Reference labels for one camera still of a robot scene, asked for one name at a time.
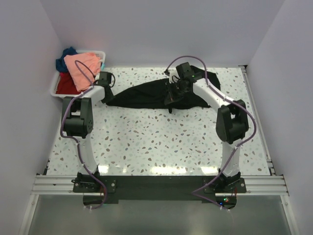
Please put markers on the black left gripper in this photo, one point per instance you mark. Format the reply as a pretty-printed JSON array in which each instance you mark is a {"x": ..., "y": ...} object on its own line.
[{"x": 110, "y": 97}]

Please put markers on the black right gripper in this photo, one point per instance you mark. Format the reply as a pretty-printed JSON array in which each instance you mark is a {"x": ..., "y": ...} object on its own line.
[{"x": 170, "y": 97}]

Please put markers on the black t shirt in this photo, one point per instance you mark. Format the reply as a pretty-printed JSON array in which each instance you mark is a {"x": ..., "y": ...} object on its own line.
[{"x": 151, "y": 95}]

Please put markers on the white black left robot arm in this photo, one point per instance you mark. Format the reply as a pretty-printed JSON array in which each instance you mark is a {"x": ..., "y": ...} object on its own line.
[{"x": 77, "y": 119}]

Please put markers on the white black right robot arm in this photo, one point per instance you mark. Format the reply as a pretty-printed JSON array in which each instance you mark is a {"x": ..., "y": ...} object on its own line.
[{"x": 231, "y": 121}]

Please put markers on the white plastic laundry basket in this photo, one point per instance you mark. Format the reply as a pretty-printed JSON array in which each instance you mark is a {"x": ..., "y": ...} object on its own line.
[{"x": 56, "y": 77}]

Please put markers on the salmon pink t shirt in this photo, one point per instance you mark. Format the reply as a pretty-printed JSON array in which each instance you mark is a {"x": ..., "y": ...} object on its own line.
[{"x": 83, "y": 67}]

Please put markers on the red t shirt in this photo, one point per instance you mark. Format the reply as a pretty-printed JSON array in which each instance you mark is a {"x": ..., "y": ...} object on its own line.
[{"x": 66, "y": 84}]

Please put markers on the blue t shirt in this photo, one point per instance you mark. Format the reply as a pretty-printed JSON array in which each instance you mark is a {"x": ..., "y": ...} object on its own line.
[{"x": 60, "y": 63}]

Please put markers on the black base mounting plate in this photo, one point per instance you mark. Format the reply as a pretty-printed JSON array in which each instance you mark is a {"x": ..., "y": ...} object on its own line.
[{"x": 86, "y": 181}]

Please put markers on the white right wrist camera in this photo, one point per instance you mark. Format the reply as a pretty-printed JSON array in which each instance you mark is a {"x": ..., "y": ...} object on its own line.
[{"x": 172, "y": 75}]

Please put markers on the aluminium right side rail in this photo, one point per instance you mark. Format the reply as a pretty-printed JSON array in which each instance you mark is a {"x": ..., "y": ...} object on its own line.
[{"x": 257, "y": 118}]

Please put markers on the aluminium front rail frame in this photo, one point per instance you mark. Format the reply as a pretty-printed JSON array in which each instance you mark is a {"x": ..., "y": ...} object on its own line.
[{"x": 160, "y": 185}]

